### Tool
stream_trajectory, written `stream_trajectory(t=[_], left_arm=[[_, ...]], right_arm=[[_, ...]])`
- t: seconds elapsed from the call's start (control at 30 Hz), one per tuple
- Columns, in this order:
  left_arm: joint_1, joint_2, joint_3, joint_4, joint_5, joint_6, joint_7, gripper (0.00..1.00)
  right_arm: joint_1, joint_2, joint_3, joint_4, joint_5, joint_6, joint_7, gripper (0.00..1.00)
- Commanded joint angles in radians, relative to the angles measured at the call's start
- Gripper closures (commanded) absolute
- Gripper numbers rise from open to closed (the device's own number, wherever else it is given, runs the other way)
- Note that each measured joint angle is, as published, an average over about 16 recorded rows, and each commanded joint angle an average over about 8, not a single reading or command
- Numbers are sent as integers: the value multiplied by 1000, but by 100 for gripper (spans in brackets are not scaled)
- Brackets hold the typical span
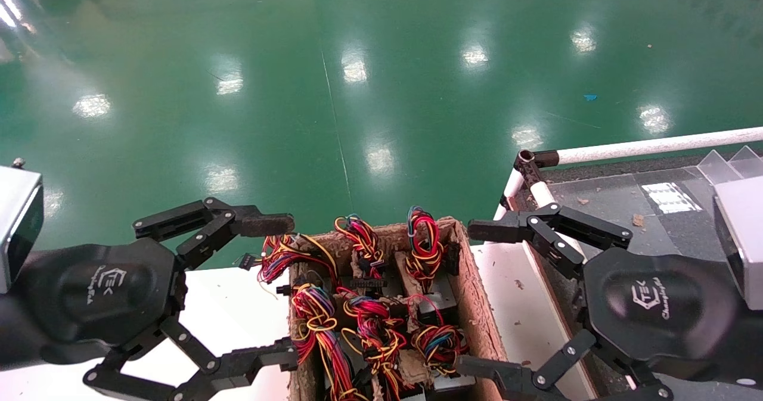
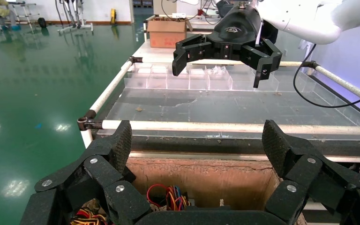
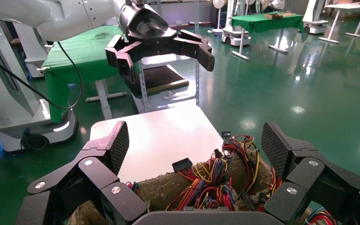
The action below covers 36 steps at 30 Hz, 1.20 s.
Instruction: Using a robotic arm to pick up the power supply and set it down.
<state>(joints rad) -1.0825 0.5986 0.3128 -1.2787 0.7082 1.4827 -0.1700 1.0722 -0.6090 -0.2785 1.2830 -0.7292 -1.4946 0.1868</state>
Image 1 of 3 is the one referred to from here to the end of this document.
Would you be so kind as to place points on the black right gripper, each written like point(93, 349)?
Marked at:
point(656, 305)

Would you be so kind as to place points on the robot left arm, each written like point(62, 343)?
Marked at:
point(9, 335)

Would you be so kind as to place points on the white rack leg pipe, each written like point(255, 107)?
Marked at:
point(512, 183)

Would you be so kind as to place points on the brown cardboard box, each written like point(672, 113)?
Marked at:
point(477, 305)

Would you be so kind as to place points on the brown cardboard scrap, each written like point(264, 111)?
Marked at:
point(638, 220)

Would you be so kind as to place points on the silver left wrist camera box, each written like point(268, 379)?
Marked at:
point(15, 222)

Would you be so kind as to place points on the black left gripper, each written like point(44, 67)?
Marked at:
point(101, 294)

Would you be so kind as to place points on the black pipe corner connector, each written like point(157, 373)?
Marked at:
point(527, 165)

